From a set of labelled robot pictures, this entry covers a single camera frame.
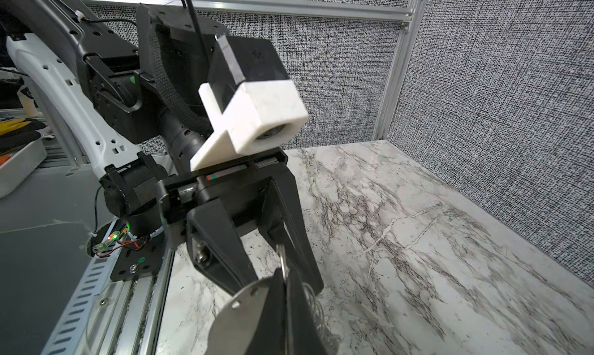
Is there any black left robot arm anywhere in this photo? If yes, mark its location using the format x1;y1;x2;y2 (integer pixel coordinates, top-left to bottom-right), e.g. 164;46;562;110
1;0;323;294

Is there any aluminium front rail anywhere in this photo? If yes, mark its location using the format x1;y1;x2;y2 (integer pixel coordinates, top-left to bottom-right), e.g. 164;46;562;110
80;239;175;354

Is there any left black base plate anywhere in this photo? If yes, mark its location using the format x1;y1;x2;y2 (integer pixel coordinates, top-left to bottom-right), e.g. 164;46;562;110
85;219;166;282

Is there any slotted grey cable duct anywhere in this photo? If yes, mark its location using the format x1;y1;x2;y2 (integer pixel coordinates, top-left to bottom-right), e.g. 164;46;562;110
41;251;120;354

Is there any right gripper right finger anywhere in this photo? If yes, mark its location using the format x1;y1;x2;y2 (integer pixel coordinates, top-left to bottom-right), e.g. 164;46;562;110
286;271;326;355

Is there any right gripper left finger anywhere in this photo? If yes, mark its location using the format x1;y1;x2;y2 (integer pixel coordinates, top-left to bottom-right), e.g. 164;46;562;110
245;268;287;354

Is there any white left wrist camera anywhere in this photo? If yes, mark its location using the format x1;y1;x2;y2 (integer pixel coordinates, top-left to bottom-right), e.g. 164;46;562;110
190;35;309;171

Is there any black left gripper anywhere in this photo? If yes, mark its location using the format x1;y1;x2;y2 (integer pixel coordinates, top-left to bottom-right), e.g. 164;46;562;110
156;148;324;296

